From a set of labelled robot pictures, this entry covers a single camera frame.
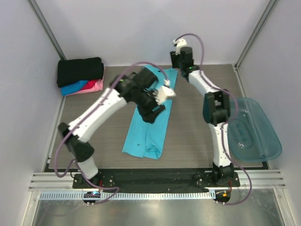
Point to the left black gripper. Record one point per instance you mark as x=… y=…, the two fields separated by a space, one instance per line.
x=148 y=115

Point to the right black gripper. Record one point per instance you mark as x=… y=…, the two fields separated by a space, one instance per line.
x=175 y=60

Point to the turquoise t shirt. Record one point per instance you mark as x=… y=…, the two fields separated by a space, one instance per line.
x=147 y=139

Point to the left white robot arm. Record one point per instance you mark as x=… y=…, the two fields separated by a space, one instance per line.
x=134 y=88

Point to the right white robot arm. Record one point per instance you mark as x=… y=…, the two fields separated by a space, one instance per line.
x=216 y=112

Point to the folded pink t shirt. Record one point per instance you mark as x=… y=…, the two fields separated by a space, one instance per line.
x=97 y=87

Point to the folded red t shirt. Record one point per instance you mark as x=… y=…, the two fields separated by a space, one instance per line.
x=89 y=85

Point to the folded blue t shirt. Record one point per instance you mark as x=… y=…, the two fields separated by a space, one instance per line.
x=72 y=88

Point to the folded black t shirt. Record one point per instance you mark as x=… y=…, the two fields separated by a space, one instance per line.
x=72 y=71

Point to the teal plastic bin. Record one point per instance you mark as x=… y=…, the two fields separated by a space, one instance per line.
x=251 y=136

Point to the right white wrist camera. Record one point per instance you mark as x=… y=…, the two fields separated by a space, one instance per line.
x=178 y=44

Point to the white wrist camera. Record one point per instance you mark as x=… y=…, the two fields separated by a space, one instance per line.
x=178 y=44
x=164 y=93

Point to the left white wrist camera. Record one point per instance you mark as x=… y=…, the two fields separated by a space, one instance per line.
x=164 y=93

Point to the right aluminium corner post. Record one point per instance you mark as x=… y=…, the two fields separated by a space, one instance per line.
x=259 y=26

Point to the aluminium corner post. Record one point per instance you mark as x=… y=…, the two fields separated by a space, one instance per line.
x=259 y=26
x=43 y=22

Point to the aluminium frame rail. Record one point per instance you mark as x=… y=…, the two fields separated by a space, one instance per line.
x=257 y=179

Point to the slotted cable duct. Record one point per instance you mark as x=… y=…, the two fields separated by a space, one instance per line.
x=85 y=195

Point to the left aluminium corner post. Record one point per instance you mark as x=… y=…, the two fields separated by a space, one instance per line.
x=43 y=22

